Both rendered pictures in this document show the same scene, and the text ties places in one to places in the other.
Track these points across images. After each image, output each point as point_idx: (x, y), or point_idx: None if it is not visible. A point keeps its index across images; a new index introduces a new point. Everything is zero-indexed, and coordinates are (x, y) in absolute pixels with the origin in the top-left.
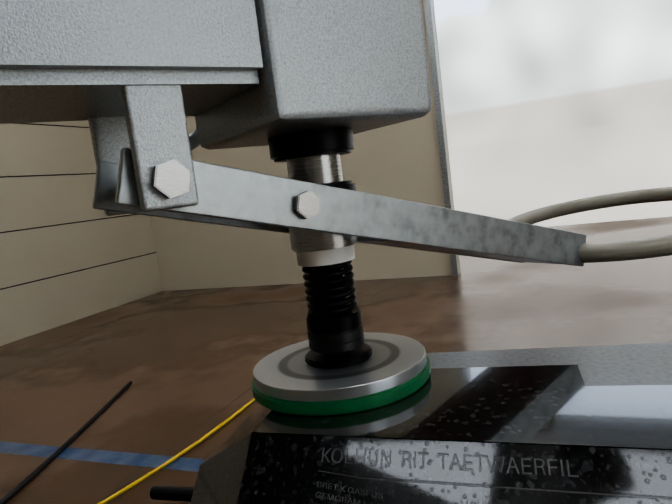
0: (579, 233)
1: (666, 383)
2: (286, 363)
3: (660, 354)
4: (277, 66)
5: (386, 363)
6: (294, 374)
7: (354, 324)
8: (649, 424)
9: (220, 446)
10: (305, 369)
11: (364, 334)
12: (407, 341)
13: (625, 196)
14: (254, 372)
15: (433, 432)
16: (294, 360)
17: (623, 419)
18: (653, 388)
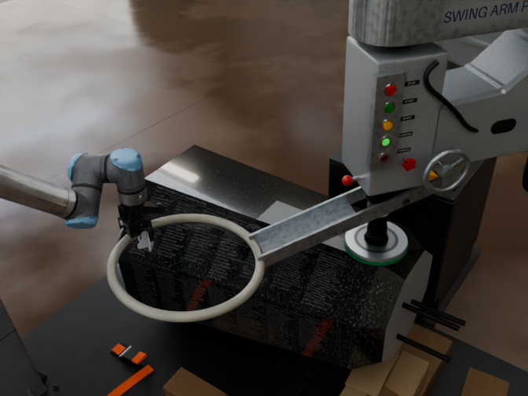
0: (252, 232)
1: (295, 208)
2: (395, 241)
3: (279, 218)
4: None
5: (362, 227)
6: (393, 232)
7: None
8: (315, 199)
9: (419, 253)
10: (389, 234)
11: (361, 253)
12: (348, 239)
13: (126, 291)
14: (407, 240)
15: (360, 210)
16: (392, 243)
17: (318, 201)
18: (299, 207)
